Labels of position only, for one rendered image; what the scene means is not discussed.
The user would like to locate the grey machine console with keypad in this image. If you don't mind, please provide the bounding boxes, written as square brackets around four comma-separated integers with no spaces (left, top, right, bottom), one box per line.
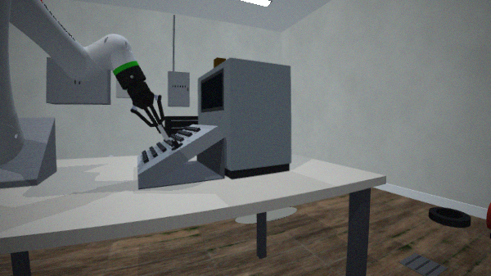
[137,57,291,189]

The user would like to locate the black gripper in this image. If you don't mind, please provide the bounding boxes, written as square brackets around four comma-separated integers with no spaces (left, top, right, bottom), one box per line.
[127,82,169,141]

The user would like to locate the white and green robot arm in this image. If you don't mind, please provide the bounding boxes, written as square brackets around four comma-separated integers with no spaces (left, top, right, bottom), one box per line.
[0,0,146,165]

